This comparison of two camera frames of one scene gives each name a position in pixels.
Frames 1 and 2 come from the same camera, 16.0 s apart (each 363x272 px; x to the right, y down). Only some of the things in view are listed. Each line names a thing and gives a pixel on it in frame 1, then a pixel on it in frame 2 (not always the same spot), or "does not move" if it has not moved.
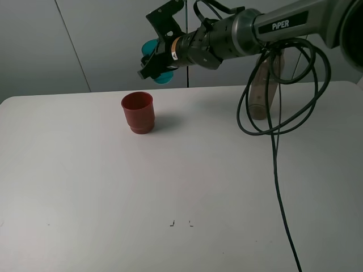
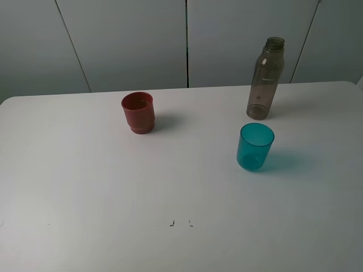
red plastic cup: [139, 111] does not move
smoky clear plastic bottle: [258, 94] does not move
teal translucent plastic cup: [148, 48] -> [254, 145]
